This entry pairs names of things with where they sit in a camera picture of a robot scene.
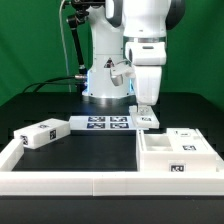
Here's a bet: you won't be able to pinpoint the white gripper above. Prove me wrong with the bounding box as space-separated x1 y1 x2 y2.
133 66 162 116

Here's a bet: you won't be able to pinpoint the white door panel with knob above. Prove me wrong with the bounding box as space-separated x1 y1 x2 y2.
129 105 160 129

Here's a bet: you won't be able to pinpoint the white cabinet body box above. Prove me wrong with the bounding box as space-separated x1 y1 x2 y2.
136 130 218 172

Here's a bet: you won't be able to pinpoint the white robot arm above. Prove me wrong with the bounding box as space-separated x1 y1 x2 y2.
85 0 185 116

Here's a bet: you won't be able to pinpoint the white cabinet top block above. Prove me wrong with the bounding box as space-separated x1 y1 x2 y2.
14 118 70 149

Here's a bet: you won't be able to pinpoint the white marker base plate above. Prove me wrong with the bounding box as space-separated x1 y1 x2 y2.
69 116 136 131

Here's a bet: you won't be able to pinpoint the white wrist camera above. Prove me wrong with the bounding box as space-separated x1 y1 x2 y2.
110 60 135 86

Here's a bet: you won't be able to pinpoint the black cables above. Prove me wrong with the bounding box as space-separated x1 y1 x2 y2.
22 75 89 94

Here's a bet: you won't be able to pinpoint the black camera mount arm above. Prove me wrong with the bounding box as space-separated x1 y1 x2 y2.
66 0 108 81

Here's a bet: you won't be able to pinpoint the grey hanging cable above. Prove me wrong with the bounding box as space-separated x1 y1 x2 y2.
58 0 73 94

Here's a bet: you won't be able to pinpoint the white U-shaped fence frame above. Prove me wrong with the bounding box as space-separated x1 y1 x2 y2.
0 139 224 196

